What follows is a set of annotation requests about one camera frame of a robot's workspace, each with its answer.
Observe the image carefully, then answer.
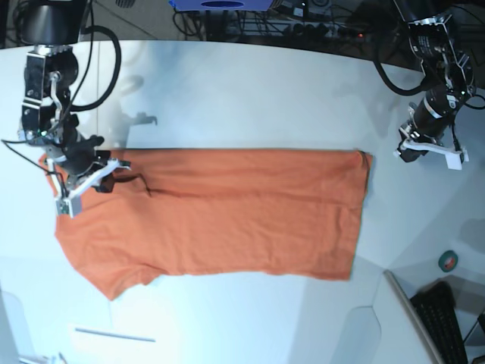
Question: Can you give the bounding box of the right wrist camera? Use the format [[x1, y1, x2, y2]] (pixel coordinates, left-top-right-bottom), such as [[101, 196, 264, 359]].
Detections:
[[55, 199, 82, 218]]

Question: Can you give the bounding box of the blue box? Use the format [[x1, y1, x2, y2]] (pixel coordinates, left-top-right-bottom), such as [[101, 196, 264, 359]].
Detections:
[[169, 0, 282, 11]]

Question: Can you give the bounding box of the orange t-shirt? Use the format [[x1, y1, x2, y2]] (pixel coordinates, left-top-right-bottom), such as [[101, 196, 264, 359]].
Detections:
[[55, 149, 373, 300]]

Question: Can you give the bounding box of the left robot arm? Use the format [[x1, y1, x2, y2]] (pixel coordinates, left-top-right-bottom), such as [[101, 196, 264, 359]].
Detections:
[[394, 1, 476, 170]]

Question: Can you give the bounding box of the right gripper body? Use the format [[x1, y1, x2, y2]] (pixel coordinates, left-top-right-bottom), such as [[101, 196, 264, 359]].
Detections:
[[45, 134, 111, 190]]

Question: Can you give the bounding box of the green tape roll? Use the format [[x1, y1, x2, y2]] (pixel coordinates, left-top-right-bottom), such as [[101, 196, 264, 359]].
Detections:
[[438, 250, 458, 273]]

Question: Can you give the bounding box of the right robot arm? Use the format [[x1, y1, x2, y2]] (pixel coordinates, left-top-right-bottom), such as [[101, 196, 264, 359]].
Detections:
[[19, 1, 128, 199]]

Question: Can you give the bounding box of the black keyboard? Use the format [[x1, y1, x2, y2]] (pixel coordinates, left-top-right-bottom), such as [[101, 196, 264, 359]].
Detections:
[[411, 281, 468, 364]]

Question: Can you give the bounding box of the black power strip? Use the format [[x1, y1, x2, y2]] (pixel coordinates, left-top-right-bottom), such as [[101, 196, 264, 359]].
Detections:
[[289, 23, 365, 41]]

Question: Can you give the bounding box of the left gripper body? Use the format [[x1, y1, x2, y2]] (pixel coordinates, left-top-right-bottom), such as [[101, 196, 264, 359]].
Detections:
[[399, 89, 461, 146]]

